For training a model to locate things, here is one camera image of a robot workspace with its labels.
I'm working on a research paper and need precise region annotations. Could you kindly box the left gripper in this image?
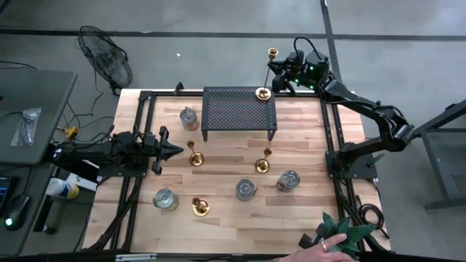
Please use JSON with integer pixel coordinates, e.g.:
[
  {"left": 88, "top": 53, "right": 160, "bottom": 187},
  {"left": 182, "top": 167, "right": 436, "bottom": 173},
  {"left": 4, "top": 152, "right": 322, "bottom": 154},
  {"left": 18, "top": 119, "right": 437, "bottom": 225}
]
[{"left": 141, "top": 125, "right": 184, "bottom": 176}]

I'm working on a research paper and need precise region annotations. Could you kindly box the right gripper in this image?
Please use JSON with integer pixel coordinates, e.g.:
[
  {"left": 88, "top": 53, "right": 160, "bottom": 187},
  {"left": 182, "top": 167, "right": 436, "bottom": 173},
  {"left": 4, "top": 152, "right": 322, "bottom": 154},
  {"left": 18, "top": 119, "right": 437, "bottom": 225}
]
[{"left": 267, "top": 60, "right": 311, "bottom": 92}]

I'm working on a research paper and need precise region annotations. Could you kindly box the brass candlestick holder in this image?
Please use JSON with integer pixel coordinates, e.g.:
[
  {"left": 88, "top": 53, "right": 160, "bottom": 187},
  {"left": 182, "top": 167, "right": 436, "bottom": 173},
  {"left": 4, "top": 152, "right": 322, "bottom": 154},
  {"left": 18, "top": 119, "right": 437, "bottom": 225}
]
[
  {"left": 185, "top": 140, "right": 205, "bottom": 167},
  {"left": 254, "top": 147, "right": 273, "bottom": 174},
  {"left": 254, "top": 47, "right": 280, "bottom": 102},
  {"left": 191, "top": 196, "right": 211, "bottom": 218}
]

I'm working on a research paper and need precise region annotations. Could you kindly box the printed metal tin candle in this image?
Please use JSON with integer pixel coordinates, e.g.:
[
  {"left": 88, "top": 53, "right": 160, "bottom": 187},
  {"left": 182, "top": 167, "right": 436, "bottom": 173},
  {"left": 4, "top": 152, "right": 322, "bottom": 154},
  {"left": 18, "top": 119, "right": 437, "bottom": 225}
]
[
  {"left": 151, "top": 187, "right": 180, "bottom": 213},
  {"left": 234, "top": 178, "right": 258, "bottom": 202},
  {"left": 179, "top": 106, "right": 200, "bottom": 132},
  {"left": 275, "top": 169, "right": 301, "bottom": 194}
]

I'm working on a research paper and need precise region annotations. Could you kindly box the black perforated metal shelf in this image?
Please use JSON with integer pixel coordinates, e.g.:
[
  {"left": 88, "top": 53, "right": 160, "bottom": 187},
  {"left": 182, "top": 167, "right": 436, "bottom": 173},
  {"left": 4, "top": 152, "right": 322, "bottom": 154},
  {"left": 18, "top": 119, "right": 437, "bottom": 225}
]
[{"left": 201, "top": 86, "right": 278, "bottom": 142}]

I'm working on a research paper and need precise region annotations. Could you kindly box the white paper card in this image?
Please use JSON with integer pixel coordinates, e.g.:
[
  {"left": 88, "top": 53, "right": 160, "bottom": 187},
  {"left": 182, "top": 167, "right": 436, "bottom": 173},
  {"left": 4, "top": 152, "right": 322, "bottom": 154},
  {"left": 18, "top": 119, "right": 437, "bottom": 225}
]
[{"left": 66, "top": 172, "right": 99, "bottom": 193}]

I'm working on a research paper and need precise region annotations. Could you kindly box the black floor fan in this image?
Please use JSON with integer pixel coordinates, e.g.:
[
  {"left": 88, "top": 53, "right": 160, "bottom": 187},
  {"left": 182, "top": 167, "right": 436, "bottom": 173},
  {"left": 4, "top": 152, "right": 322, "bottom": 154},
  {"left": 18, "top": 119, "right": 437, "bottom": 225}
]
[{"left": 75, "top": 25, "right": 134, "bottom": 97}]

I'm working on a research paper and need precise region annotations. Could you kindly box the white yellow wipes canister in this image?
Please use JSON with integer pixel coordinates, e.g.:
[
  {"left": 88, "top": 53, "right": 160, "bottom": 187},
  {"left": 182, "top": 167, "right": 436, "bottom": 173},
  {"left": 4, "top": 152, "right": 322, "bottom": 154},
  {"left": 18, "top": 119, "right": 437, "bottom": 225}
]
[{"left": 44, "top": 177, "right": 81, "bottom": 200}]

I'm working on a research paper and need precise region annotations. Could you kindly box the black bottle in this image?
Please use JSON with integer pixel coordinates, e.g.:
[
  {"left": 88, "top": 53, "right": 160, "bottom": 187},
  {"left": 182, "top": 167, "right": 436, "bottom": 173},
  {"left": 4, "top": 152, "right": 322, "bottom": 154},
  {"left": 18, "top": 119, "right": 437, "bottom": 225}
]
[{"left": 41, "top": 201, "right": 66, "bottom": 234}]

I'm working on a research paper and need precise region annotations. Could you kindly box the grey side table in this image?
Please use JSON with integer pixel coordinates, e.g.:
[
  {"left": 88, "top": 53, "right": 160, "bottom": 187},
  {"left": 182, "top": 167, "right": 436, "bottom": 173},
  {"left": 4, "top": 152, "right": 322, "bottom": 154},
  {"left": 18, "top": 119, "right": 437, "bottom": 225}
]
[{"left": 0, "top": 68, "right": 79, "bottom": 165}]

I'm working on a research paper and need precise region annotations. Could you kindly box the clear plastic bag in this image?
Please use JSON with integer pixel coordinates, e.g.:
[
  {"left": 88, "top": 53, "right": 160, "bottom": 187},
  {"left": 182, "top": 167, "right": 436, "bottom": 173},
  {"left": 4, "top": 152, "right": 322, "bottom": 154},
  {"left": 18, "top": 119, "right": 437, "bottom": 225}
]
[{"left": 9, "top": 106, "right": 43, "bottom": 148}]

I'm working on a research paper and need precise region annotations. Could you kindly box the black computer mouse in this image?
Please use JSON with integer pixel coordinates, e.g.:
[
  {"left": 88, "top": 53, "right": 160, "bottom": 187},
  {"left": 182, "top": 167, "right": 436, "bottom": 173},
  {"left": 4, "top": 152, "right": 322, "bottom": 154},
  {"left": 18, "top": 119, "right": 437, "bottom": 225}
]
[{"left": 2, "top": 194, "right": 31, "bottom": 231}]

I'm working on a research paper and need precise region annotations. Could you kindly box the dark laptop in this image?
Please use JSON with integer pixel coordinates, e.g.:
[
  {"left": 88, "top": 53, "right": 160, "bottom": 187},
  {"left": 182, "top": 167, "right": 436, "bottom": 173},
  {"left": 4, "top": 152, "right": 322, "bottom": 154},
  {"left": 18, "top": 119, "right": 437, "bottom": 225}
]
[{"left": 0, "top": 176, "right": 15, "bottom": 215}]

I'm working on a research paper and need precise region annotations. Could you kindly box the person's hand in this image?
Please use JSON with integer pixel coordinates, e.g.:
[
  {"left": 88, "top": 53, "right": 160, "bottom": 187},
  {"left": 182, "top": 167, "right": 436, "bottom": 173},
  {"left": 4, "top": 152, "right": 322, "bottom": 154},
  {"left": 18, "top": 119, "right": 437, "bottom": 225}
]
[{"left": 279, "top": 233, "right": 356, "bottom": 262}]

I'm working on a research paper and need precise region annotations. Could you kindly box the dark grey desk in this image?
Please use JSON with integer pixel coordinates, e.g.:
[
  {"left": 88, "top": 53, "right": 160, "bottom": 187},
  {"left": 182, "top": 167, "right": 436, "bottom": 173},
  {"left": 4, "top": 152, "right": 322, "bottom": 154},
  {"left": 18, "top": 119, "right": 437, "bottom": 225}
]
[{"left": 0, "top": 163, "right": 55, "bottom": 258}]

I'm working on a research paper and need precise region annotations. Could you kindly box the green artificial plant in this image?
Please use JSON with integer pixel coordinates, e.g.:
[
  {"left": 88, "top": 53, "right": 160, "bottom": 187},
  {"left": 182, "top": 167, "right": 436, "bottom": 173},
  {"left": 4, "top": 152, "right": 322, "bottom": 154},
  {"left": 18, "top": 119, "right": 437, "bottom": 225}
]
[{"left": 320, "top": 212, "right": 378, "bottom": 260}]

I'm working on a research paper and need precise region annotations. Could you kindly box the black metal side table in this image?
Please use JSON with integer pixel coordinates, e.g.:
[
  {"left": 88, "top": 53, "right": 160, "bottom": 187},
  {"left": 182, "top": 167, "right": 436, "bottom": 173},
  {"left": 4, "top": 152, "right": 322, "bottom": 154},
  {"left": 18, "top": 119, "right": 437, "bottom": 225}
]
[{"left": 413, "top": 98, "right": 466, "bottom": 212}]

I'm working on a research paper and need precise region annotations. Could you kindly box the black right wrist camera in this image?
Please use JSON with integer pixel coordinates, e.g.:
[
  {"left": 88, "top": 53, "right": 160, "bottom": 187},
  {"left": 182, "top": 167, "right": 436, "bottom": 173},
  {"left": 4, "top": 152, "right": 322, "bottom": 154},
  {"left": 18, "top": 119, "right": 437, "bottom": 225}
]
[{"left": 286, "top": 49, "right": 305, "bottom": 65}]

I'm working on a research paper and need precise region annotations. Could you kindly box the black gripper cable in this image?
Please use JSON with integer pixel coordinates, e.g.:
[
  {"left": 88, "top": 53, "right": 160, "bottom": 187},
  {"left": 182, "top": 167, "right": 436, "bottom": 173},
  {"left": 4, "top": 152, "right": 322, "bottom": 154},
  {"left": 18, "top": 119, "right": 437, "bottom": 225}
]
[{"left": 293, "top": 36, "right": 325, "bottom": 61}]

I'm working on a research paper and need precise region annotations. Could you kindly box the black aluminium table frame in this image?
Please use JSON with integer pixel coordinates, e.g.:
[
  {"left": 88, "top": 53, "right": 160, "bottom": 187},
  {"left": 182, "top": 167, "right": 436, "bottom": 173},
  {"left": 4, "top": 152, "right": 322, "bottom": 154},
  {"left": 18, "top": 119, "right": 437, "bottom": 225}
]
[{"left": 83, "top": 82, "right": 392, "bottom": 255}]

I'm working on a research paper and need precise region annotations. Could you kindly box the black floor cable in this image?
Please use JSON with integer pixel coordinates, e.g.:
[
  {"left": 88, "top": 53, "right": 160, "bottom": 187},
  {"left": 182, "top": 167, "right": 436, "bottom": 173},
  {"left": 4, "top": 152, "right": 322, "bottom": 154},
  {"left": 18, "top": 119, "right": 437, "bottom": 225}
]
[{"left": 60, "top": 68, "right": 116, "bottom": 145}]

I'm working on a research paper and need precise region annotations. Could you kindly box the yellow cable plug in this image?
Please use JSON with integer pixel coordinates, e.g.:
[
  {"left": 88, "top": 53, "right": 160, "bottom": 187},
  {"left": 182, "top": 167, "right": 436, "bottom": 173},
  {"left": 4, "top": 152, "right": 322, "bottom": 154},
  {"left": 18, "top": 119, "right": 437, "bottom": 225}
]
[{"left": 56, "top": 125, "right": 79, "bottom": 140}]

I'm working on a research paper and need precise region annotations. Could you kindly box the silver metal bracket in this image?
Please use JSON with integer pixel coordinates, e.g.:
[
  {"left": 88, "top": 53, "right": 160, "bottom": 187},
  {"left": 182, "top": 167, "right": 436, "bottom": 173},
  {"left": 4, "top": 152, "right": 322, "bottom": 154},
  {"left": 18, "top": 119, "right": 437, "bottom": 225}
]
[{"left": 114, "top": 254, "right": 158, "bottom": 262}]

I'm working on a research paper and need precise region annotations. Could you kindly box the coiled black cable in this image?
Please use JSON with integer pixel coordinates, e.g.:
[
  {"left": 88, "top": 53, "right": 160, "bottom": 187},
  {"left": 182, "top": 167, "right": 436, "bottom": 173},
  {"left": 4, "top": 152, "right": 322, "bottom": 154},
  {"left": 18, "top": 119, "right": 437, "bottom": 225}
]
[{"left": 355, "top": 203, "right": 391, "bottom": 240}]

